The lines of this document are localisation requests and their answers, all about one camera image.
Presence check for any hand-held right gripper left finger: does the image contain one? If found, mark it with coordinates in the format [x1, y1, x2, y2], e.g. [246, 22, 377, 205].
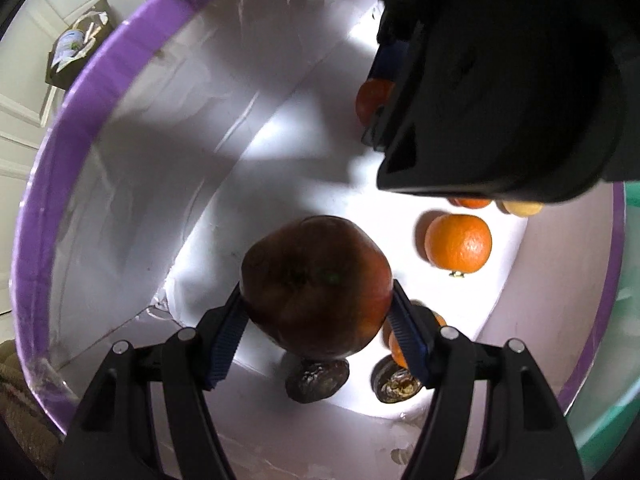
[55, 282, 251, 480]

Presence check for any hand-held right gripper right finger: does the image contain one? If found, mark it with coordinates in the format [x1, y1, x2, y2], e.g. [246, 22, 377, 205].
[387, 280, 586, 480]

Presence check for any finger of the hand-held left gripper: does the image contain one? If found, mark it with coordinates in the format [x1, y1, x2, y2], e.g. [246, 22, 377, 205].
[370, 6, 417, 82]
[361, 35, 437, 194]

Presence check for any mandarin orange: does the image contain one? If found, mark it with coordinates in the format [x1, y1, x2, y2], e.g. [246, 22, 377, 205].
[424, 213, 493, 279]
[382, 310, 448, 370]
[355, 79, 396, 128]

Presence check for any dark brown wrinkled fruit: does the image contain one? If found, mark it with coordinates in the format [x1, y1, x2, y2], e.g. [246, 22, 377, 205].
[285, 357, 351, 404]
[370, 355, 433, 405]

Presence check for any red apple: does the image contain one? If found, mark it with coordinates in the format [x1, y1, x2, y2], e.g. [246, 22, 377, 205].
[240, 215, 395, 361]

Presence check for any small red tomato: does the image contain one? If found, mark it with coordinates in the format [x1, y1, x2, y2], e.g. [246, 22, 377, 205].
[447, 196, 493, 210]

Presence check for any yellow fruit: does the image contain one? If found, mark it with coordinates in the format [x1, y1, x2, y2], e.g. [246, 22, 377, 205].
[495, 200, 544, 218]

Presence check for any purple round box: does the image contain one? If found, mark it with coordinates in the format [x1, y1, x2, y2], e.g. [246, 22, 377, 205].
[10, 0, 628, 480]

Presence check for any brown textured cloth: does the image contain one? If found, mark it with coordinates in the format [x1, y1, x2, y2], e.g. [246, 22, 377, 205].
[0, 340, 66, 480]

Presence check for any white panel door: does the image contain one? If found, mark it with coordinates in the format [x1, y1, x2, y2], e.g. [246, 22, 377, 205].
[0, 0, 101, 321]

